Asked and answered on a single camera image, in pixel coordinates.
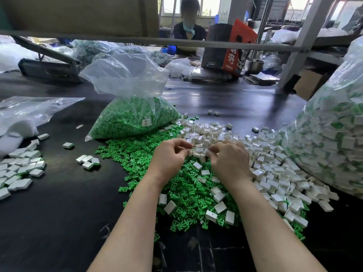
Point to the black and red box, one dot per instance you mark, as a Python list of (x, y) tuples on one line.
[(226, 51)]

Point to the white paper sheets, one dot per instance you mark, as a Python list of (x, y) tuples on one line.
[(262, 78)]

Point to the crumpled white plastic bag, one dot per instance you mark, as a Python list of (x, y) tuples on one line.
[(180, 68)]

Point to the metal bowl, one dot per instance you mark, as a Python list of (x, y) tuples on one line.
[(254, 66)]

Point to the clear bag of pale parts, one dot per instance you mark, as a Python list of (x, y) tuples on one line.
[(102, 51)]

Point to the cardboard box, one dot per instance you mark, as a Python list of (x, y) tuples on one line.
[(311, 84)]

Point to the large bag of white caps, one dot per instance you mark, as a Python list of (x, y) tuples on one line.
[(337, 132)]

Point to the person's right forearm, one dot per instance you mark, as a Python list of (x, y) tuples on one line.
[(278, 238)]

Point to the person's right hand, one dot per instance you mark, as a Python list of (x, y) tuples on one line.
[(230, 164)]

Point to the person's left hand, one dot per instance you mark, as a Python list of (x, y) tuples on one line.
[(165, 161)]

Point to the pile of white plastic caps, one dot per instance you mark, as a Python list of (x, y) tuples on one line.
[(281, 166)]

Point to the grey metal shelf frame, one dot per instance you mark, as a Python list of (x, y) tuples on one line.
[(113, 39)]

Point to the white plastic sheet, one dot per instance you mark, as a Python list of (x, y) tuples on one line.
[(14, 55)]

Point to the brown board panel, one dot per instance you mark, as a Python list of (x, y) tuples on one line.
[(76, 15)]

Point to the person's left forearm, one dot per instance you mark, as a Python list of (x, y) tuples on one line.
[(129, 238)]

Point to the black table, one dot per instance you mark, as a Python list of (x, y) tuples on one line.
[(56, 226)]

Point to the empty clear plastic bag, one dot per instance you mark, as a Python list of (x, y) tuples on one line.
[(31, 109)]

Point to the pile of green parts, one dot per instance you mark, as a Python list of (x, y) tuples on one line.
[(127, 154)]

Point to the white bags on shelf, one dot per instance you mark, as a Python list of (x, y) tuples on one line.
[(305, 34)]

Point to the pile of assembled white pieces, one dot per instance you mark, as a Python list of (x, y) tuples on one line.
[(21, 168)]

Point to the bag of green clips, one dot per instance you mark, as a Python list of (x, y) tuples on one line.
[(135, 117)]

